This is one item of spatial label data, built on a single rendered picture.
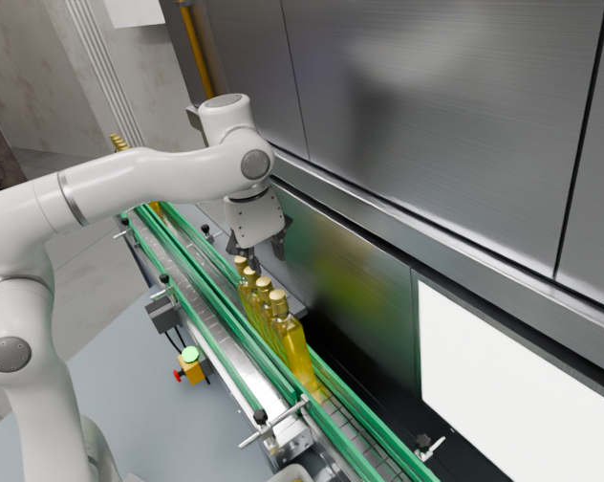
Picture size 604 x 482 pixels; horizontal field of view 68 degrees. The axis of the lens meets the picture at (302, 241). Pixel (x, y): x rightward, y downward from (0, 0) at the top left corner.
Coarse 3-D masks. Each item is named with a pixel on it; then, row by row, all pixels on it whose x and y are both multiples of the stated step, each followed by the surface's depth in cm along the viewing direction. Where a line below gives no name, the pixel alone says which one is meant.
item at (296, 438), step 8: (296, 424) 99; (304, 424) 99; (280, 432) 99; (288, 432) 98; (296, 432) 98; (304, 432) 98; (280, 440) 97; (288, 440) 97; (296, 440) 98; (304, 440) 100; (312, 440) 101; (280, 448) 96; (288, 448) 97; (296, 448) 98; (304, 448) 101; (272, 456) 98; (280, 456) 97; (288, 456) 99; (280, 464) 98
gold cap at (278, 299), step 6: (270, 294) 94; (276, 294) 94; (282, 294) 94; (270, 300) 94; (276, 300) 93; (282, 300) 93; (276, 306) 94; (282, 306) 94; (288, 306) 96; (276, 312) 95; (282, 312) 95
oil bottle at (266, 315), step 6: (264, 306) 102; (258, 312) 103; (264, 312) 101; (270, 312) 101; (264, 318) 102; (270, 318) 101; (264, 324) 104; (264, 330) 107; (270, 330) 102; (270, 336) 104; (270, 342) 107; (276, 348) 106; (276, 354) 107
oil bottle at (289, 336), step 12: (276, 324) 97; (288, 324) 97; (300, 324) 98; (276, 336) 99; (288, 336) 97; (300, 336) 99; (288, 348) 99; (300, 348) 101; (288, 360) 101; (300, 360) 103; (300, 372) 105; (312, 372) 107
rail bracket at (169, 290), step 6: (162, 276) 132; (168, 276) 133; (162, 282) 133; (168, 282) 134; (168, 288) 134; (174, 288) 135; (156, 294) 134; (162, 294) 135; (168, 294) 135; (174, 294) 137; (174, 300) 138; (174, 306) 138; (180, 306) 139
